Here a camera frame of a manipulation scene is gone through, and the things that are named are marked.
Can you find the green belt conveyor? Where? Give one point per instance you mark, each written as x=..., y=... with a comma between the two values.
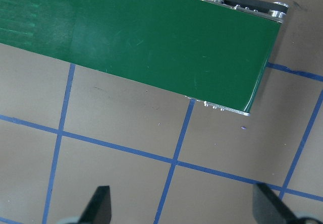
x=151, y=40

